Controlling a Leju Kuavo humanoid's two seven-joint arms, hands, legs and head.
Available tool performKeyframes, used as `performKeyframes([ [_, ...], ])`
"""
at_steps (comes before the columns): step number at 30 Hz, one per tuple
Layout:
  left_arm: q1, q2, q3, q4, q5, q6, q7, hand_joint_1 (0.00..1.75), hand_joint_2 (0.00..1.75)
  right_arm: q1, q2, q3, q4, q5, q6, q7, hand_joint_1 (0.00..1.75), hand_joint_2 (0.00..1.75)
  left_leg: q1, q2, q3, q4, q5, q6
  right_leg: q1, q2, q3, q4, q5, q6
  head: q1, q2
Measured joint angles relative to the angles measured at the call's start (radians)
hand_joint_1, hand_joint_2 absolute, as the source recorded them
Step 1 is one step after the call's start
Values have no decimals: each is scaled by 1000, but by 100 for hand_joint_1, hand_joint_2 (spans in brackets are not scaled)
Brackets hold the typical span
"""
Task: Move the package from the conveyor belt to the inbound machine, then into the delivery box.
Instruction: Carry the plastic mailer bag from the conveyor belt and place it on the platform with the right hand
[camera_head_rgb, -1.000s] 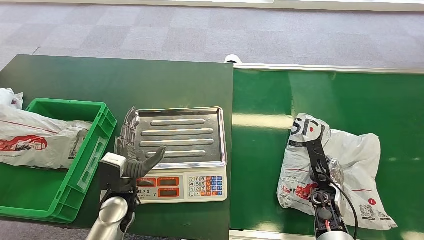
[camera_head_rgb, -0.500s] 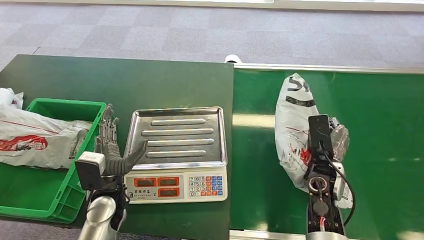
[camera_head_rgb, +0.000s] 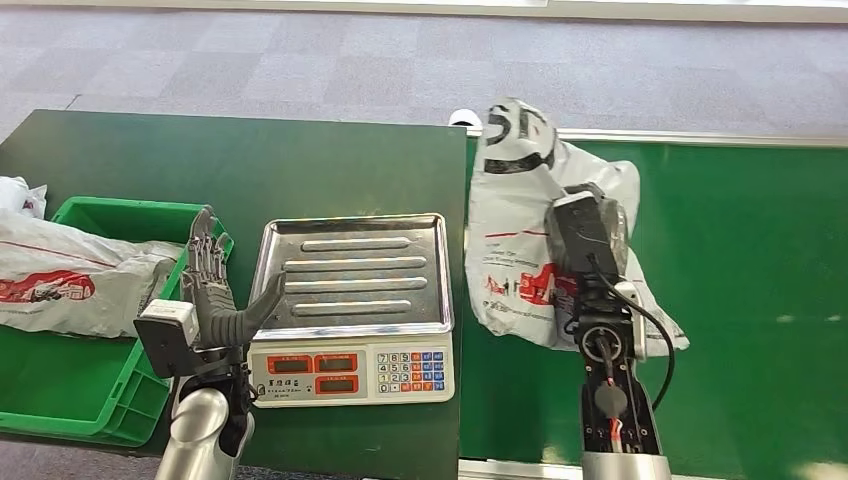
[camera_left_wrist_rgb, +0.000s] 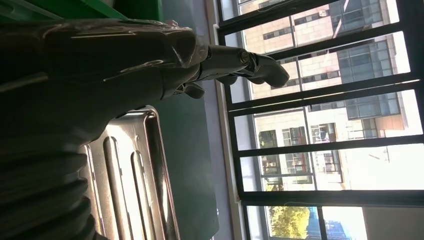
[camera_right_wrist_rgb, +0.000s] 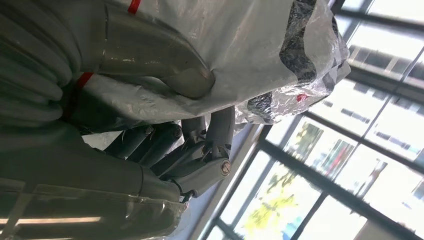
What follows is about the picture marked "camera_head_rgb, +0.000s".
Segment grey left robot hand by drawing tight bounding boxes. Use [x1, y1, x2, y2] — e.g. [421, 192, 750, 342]
[180, 205, 288, 352]

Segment white courier bag black letters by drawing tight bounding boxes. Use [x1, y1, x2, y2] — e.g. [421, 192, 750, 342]
[462, 97, 691, 360]

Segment green conveyor belt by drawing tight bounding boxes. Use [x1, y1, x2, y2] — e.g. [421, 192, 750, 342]
[457, 137, 848, 480]

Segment white courier bag red print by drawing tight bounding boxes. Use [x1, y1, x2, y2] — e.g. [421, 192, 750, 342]
[0, 210, 187, 340]

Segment steel scale tray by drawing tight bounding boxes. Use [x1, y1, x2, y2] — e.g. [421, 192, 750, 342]
[248, 212, 456, 342]

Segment green plastic crate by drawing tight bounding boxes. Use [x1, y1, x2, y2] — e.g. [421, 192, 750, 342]
[0, 195, 236, 448]

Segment white baseboard strip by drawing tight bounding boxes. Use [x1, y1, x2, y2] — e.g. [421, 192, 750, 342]
[0, 0, 848, 25]

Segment white electronic scale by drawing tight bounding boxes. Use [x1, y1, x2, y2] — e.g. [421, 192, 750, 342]
[247, 212, 457, 410]

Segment small crumpled white bag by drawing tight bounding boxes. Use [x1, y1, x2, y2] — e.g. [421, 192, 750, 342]
[0, 175, 49, 221]

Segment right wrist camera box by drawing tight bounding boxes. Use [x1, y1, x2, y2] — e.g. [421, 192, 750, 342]
[543, 190, 623, 278]

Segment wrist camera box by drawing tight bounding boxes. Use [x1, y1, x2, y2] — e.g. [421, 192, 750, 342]
[133, 298, 202, 381]
[543, 190, 623, 278]

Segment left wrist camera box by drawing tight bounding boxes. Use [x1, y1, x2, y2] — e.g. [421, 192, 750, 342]
[133, 298, 202, 381]

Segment silver conveyor side rail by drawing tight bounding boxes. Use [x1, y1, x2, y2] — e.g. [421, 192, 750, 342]
[463, 125, 848, 149]

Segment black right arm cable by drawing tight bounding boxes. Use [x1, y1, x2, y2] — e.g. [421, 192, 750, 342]
[586, 253, 678, 413]

